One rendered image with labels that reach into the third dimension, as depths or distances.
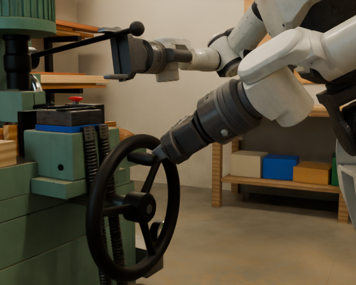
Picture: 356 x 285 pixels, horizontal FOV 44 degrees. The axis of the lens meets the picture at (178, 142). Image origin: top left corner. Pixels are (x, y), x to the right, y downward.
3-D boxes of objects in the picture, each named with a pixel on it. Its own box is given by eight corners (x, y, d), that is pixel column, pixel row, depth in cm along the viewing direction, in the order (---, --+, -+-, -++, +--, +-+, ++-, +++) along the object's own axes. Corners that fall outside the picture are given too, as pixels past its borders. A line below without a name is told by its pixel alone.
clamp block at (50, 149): (72, 182, 82) (70, 134, 81) (22, 174, 89) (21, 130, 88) (121, 169, 95) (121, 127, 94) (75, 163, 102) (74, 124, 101)
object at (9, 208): (-6, 224, 80) (-7, 203, 79) (-71, 207, 91) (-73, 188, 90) (130, 182, 114) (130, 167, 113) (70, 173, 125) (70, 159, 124)
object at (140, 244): (148, 279, 117) (147, 250, 116) (112, 268, 123) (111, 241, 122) (165, 267, 124) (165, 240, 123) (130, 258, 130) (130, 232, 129)
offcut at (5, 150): (-2, 168, 80) (-4, 143, 80) (-19, 166, 82) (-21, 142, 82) (16, 164, 85) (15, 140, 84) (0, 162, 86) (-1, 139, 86)
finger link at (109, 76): (111, 73, 101) (128, 74, 107) (100, 75, 103) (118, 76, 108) (112, 80, 101) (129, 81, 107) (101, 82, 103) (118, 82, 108)
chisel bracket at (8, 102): (22, 130, 98) (21, 91, 97) (-17, 126, 105) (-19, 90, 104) (48, 127, 104) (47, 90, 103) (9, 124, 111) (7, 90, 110)
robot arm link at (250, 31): (228, 43, 150) (264, -6, 132) (247, 74, 146) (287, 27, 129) (202, 48, 144) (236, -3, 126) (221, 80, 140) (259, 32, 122)
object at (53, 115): (71, 133, 83) (70, 103, 82) (31, 129, 89) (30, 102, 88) (116, 127, 94) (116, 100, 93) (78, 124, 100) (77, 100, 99)
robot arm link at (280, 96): (253, 151, 71) (316, 119, 66) (212, 106, 67) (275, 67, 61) (256, 111, 80) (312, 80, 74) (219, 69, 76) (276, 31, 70)
